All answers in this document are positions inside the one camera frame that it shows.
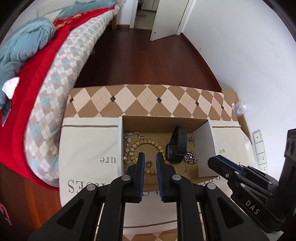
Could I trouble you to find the wooden bead bracelet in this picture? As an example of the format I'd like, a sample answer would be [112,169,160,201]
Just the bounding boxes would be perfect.
[125,138,166,176]

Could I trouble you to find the printed diamond pattern tablecloth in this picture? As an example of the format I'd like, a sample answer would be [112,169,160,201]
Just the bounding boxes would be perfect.
[58,84,255,241]

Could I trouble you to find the thick silver curb bracelet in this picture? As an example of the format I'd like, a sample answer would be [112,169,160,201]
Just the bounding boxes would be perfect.
[182,149,198,174]

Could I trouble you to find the white door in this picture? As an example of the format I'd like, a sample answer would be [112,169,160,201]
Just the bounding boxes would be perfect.
[150,0,192,41]

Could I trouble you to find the clear plastic bag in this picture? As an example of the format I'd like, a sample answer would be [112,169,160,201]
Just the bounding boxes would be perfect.
[232,101,247,117]

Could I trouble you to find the black smart band watch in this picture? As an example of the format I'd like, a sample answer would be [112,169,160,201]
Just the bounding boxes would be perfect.
[166,126,187,164]

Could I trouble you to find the pink slippers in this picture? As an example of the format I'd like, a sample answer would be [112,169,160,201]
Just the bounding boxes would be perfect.
[0,203,12,226]

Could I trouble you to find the teal blue duvet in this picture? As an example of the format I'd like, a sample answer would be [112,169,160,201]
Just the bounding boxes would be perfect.
[0,0,118,110]

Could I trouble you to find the white tissue paper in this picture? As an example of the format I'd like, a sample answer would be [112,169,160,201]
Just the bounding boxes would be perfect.
[1,77,20,100]

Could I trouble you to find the red blanket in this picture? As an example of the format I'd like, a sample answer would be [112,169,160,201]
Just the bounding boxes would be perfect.
[1,8,111,183]

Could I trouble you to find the dark smartphone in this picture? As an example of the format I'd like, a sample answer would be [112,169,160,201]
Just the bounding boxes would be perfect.
[1,100,11,126]

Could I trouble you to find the open cardboard box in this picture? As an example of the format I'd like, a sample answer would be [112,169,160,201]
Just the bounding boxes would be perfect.
[119,115,218,191]

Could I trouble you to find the white power strip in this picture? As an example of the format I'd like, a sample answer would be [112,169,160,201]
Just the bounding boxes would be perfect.
[252,130,268,174]

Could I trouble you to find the silver crystal link bracelet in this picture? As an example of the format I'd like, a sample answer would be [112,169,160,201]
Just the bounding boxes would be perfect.
[122,131,142,163]

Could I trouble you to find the argyle patterned mattress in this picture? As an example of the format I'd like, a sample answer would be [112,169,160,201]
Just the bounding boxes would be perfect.
[23,3,122,189]

